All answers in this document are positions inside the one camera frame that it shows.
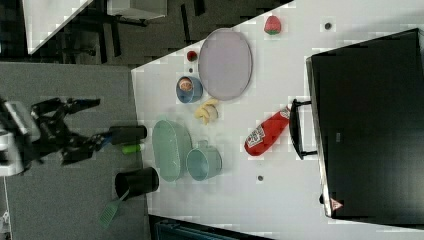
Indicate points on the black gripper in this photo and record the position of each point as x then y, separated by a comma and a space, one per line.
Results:
49, 118

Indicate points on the red plush ketchup bottle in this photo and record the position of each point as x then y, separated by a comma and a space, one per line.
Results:
267, 133

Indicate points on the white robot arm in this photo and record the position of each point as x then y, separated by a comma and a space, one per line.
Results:
28, 135

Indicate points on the black cylinder container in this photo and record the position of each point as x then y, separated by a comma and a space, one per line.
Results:
127, 134

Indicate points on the green marker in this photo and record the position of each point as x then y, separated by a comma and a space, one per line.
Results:
129, 149

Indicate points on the black cup holder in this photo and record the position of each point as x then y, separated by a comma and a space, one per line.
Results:
135, 183

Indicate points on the green spatula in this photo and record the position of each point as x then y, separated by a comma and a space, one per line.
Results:
110, 211

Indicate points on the orange slice toy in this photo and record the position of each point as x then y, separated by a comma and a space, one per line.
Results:
185, 85

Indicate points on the teal mug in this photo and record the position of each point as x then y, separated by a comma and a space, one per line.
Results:
204, 161

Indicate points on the yellow plush banana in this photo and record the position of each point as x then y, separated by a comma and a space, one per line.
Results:
207, 111

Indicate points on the small red toy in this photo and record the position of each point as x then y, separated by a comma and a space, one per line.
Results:
191, 56

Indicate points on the lilac oval plate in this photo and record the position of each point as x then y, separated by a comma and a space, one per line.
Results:
225, 64

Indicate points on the red plush strawberry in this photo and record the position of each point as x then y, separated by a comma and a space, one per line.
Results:
272, 25

